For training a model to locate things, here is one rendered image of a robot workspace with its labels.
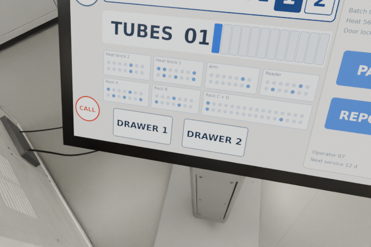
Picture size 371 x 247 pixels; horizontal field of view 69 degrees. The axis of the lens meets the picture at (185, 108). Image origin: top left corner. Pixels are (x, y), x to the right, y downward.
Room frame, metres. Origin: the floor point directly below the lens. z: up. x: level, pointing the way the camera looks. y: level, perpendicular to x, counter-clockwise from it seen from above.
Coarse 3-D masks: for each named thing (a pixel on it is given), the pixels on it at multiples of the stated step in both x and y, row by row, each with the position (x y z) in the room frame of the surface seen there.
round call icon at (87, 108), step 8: (80, 96) 0.25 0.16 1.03; (88, 96) 0.25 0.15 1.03; (96, 96) 0.25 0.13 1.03; (80, 104) 0.25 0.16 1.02; (88, 104) 0.24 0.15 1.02; (96, 104) 0.24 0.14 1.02; (80, 112) 0.24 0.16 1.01; (88, 112) 0.23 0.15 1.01; (96, 112) 0.23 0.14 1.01; (80, 120) 0.23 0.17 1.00; (88, 120) 0.23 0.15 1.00; (96, 120) 0.22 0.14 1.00
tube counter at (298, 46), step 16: (192, 32) 0.28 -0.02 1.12; (208, 32) 0.28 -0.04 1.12; (224, 32) 0.27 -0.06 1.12; (240, 32) 0.27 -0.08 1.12; (256, 32) 0.27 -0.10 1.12; (272, 32) 0.26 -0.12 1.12; (288, 32) 0.26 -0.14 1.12; (304, 32) 0.25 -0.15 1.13; (320, 32) 0.25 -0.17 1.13; (192, 48) 0.27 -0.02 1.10; (208, 48) 0.26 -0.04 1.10; (224, 48) 0.26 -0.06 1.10; (240, 48) 0.26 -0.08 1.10; (256, 48) 0.25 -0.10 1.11; (272, 48) 0.25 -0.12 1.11; (288, 48) 0.24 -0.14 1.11; (304, 48) 0.24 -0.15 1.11; (320, 48) 0.24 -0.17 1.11; (304, 64) 0.23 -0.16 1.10; (320, 64) 0.22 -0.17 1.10
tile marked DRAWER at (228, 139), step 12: (192, 120) 0.20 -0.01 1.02; (192, 132) 0.19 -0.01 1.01; (204, 132) 0.19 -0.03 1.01; (216, 132) 0.18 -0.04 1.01; (228, 132) 0.18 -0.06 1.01; (240, 132) 0.18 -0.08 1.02; (192, 144) 0.18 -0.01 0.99; (204, 144) 0.17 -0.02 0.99; (216, 144) 0.17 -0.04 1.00; (228, 144) 0.17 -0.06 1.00; (240, 144) 0.17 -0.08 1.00; (240, 156) 0.15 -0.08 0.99
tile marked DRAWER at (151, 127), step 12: (120, 108) 0.23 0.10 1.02; (120, 120) 0.22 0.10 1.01; (132, 120) 0.22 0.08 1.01; (144, 120) 0.21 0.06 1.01; (156, 120) 0.21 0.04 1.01; (168, 120) 0.21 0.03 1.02; (120, 132) 0.21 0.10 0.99; (132, 132) 0.20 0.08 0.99; (144, 132) 0.20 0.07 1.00; (156, 132) 0.20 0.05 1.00; (168, 132) 0.19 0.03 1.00; (168, 144) 0.18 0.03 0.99
